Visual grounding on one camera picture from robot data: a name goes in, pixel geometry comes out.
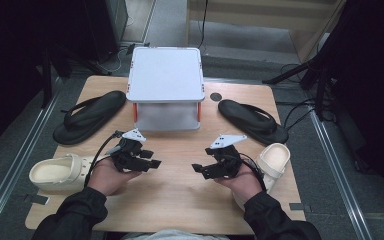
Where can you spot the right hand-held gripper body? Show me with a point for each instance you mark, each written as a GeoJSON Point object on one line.
{"type": "Point", "coordinates": [228, 163]}

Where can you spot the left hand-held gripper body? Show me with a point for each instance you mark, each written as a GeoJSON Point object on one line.
{"type": "Point", "coordinates": [126, 156]}

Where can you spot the cream clog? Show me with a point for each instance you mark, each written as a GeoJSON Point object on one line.
{"type": "Point", "coordinates": [56, 173]}
{"type": "Point", "coordinates": [275, 160]}

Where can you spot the black flip-flop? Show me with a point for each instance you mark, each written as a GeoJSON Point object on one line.
{"type": "Point", "coordinates": [246, 116]}
{"type": "Point", "coordinates": [90, 115]}

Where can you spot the white shoe rack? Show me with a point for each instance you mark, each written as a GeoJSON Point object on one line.
{"type": "Point", "coordinates": [165, 73]}

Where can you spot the person's right hand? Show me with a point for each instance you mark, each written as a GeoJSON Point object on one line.
{"type": "Point", "coordinates": [245, 185]}

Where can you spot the person's left hand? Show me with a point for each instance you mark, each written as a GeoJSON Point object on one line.
{"type": "Point", "coordinates": [106, 178]}

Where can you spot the black round table grommet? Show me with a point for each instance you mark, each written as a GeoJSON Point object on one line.
{"type": "Point", "coordinates": [216, 97]}

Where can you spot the person's light grey clothing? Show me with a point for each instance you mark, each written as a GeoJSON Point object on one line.
{"type": "Point", "coordinates": [176, 235]}

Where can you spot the black tape strip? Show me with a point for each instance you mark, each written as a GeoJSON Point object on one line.
{"type": "Point", "coordinates": [298, 206]}
{"type": "Point", "coordinates": [36, 199]}

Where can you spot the black metal stand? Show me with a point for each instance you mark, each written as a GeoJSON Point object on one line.
{"type": "Point", "coordinates": [46, 76]}

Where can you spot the black tripod stand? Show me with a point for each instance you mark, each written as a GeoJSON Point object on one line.
{"type": "Point", "coordinates": [320, 86]}

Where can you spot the dark cabinet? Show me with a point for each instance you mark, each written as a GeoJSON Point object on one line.
{"type": "Point", "coordinates": [106, 26]}

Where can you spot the wooden step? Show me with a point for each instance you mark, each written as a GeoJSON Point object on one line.
{"type": "Point", "coordinates": [246, 16]}

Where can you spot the black curtain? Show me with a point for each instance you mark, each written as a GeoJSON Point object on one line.
{"type": "Point", "coordinates": [13, 66]}
{"type": "Point", "coordinates": [373, 83]}

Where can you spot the metal floor rail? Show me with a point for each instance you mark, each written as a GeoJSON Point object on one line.
{"type": "Point", "coordinates": [340, 173]}
{"type": "Point", "coordinates": [23, 143]}

